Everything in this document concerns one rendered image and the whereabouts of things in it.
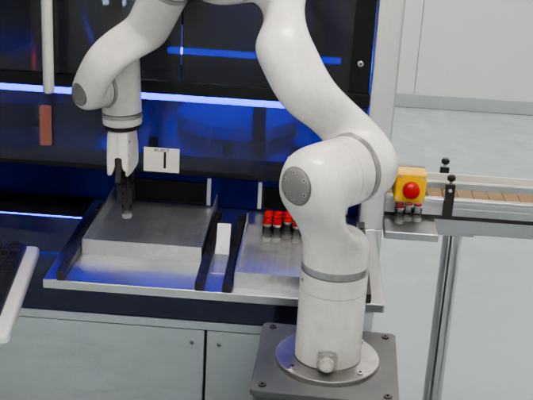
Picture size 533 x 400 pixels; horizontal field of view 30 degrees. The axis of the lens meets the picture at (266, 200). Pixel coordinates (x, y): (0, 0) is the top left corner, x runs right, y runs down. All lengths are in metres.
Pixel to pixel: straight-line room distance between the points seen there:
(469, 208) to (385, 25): 0.53
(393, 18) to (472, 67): 4.81
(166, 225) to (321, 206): 0.80
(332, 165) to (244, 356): 1.04
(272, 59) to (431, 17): 5.28
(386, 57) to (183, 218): 0.61
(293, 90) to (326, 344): 0.45
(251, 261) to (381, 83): 0.50
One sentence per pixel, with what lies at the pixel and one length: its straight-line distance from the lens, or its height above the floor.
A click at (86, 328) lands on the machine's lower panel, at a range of 2.58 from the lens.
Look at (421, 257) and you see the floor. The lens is 4.54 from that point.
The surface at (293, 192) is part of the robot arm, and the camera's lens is 1.61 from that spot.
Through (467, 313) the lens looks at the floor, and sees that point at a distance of 4.08.
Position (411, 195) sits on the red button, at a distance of 2.33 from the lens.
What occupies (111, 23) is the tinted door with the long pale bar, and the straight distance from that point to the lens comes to 2.32.
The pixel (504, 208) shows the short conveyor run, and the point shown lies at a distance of 2.53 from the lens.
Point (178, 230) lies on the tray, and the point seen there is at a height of 0.88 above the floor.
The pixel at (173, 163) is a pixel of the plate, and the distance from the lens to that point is 2.36.
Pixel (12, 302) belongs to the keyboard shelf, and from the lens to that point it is 2.17.
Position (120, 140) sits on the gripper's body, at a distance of 2.10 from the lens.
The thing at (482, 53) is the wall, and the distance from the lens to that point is 7.05.
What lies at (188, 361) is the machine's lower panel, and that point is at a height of 0.49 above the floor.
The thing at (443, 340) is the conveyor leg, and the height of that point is 0.52.
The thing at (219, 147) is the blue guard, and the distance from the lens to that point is 2.34.
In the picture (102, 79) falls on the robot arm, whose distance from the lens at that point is 1.99.
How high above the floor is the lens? 1.76
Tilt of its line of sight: 20 degrees down
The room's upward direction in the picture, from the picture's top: 3 degrees clockwise
